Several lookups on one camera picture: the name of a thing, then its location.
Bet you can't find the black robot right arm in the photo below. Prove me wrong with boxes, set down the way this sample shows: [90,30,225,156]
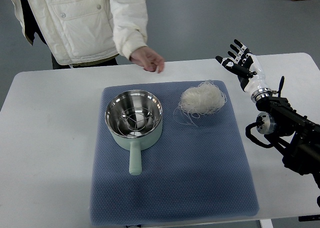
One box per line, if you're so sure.
[245,78,320,184]

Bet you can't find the white padded jacket torso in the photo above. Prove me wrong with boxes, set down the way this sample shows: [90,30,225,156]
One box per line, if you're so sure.
[6,0,121,66]

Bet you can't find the bystander bare hand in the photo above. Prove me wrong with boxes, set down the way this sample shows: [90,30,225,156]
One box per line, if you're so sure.
[129,46,165,73]

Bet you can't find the mint green steel pot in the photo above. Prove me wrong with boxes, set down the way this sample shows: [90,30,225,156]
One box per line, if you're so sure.
[105,90,163,175]

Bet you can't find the white padded jacket sleeve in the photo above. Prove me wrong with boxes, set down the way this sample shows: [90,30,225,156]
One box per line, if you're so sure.
[108,0,148,59]

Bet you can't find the blue grey mesh mat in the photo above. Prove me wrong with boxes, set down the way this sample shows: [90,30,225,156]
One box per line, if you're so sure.
[90,81,259,226]

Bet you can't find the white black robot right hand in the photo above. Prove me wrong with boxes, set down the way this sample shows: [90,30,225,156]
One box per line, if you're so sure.
[215,39,272,95]

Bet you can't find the wire steaming rack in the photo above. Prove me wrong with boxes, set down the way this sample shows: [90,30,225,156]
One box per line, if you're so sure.
[117,107,155,132]

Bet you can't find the white vermicelli bundle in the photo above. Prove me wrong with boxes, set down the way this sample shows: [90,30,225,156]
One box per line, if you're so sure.
[172,80,228,126]

